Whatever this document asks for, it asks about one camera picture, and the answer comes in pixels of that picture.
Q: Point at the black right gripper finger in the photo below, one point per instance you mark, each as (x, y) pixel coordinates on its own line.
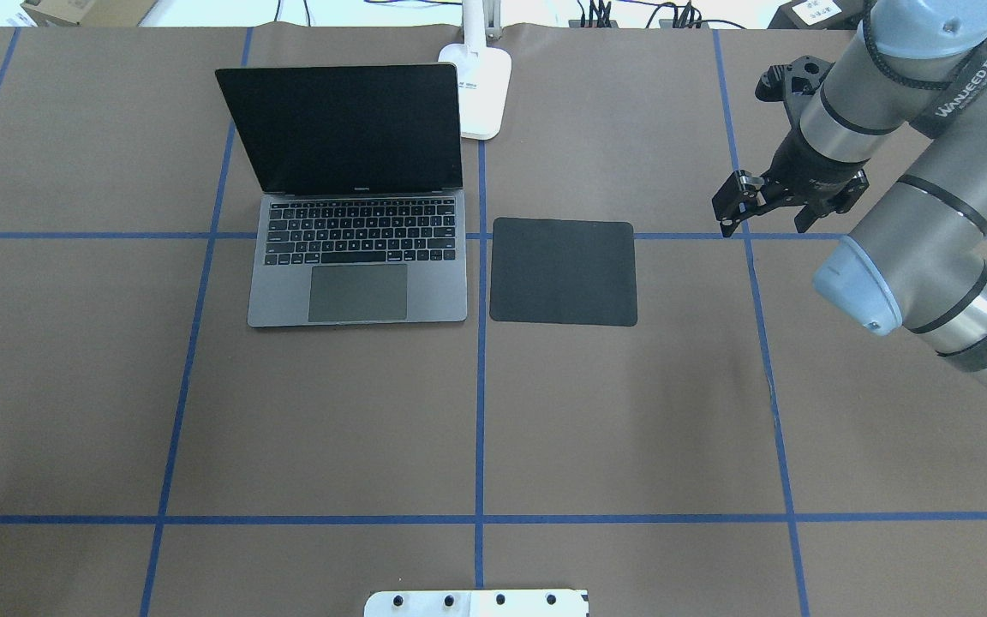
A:
(842, 203)
(743, 195)

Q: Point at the black power strip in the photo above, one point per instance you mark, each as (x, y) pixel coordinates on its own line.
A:
(667, 15)

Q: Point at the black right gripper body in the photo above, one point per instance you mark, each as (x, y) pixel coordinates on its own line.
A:
(812, 172)

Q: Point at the cardboard box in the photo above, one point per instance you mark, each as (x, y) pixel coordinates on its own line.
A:
(87, 13)

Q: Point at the black labelled box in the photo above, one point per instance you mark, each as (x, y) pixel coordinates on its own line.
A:
(817, 15)

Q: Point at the white desk lamp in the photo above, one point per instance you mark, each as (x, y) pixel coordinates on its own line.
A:
(483, 71)

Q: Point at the black mouse pad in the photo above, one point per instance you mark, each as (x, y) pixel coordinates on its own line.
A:
(563, 272)

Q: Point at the grey laptop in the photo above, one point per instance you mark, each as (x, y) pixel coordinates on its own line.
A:
(362, 217)

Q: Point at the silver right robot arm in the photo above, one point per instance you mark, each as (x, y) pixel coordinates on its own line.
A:
(910, 262)

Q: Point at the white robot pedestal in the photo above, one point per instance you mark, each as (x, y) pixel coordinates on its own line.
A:
(497, 602)

